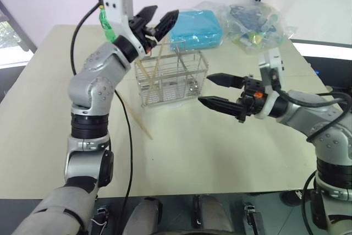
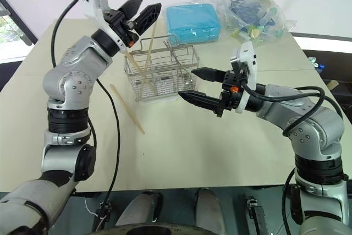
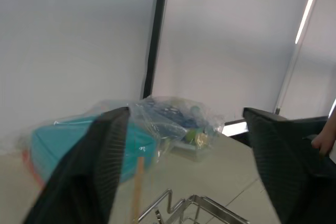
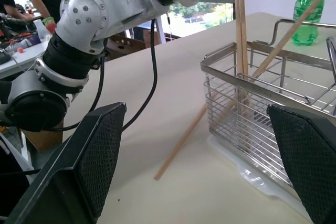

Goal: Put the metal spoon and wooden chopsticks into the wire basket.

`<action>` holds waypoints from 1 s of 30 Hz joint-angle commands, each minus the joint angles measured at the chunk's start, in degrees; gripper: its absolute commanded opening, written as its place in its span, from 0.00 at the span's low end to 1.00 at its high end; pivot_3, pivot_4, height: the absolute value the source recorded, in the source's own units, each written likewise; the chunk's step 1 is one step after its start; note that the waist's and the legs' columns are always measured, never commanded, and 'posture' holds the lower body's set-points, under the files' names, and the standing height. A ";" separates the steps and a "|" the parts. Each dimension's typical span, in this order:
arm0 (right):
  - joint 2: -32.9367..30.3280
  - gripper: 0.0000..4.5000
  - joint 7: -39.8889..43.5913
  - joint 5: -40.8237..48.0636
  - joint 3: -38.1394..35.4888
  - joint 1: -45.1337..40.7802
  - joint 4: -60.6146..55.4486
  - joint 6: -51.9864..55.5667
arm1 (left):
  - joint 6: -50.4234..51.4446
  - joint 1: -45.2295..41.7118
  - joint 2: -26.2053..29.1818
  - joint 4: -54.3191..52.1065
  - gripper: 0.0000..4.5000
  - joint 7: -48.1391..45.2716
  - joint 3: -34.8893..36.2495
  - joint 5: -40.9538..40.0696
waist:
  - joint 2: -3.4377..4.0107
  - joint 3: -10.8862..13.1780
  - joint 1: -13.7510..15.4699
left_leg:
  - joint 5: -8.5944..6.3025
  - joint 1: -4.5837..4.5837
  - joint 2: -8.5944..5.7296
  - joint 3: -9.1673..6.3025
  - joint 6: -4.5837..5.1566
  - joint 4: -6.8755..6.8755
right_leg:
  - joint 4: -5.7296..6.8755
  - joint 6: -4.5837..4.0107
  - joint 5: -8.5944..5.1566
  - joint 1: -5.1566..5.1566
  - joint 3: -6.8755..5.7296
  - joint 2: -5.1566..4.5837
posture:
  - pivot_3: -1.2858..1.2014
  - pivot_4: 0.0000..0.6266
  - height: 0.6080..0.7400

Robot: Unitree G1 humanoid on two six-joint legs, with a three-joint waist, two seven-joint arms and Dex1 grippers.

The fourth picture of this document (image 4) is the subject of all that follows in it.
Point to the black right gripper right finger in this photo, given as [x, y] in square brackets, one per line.
[312, 155]

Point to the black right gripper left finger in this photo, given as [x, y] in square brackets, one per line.
[78, 171]

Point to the metal spoon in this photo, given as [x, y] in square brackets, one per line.
[332, 51]

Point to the brown cardboard box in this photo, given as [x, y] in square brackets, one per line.
[123, 47]
[44, 140]

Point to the clear plastic drip tray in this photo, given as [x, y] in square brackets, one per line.
[262, 187]

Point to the white cluttered work table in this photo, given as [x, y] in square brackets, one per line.
[23, 56]

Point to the green plastic bottle yellow cap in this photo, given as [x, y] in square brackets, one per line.
[302, 6]

